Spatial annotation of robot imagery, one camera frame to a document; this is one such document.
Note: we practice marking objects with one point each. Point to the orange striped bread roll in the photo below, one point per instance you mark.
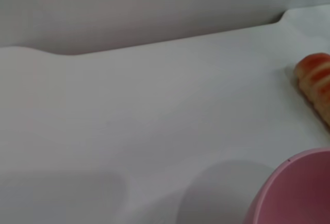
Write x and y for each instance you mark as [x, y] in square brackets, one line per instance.
[317, 79]

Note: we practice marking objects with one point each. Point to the pink plastic bowl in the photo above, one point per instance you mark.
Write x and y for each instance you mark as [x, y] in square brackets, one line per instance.
[296, 190]

